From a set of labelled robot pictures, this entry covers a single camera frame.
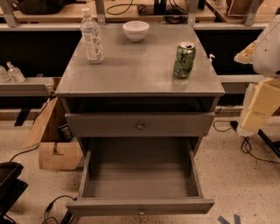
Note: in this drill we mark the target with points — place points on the white ceramic bowl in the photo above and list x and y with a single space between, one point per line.
135 31

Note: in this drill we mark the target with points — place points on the brown cardboard box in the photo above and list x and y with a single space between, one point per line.
54 152

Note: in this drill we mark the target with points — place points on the grey drawer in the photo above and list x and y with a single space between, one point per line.
172 124
140 176

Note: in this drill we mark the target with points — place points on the grey wooden drawer cabinet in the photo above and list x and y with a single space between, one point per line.
139 77

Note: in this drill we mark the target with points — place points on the black stand leg right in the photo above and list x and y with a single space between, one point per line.
275 146

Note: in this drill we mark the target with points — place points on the black power adapter left floor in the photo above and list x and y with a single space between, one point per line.
57 213

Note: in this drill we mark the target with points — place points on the grey top drawer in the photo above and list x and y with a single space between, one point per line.
172 124

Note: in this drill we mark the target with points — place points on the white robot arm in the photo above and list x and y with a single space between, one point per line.
264 53

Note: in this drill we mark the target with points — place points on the green soda can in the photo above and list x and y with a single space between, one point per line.
184 59

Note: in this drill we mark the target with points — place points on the black chair base left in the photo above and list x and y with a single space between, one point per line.
11 187

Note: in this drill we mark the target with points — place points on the small white pump bottle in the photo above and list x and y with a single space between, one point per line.
211 57

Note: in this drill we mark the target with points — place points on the clear plastic water bottle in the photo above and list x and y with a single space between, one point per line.
91 36

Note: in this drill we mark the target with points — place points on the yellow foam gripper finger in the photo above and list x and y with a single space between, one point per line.
261 101

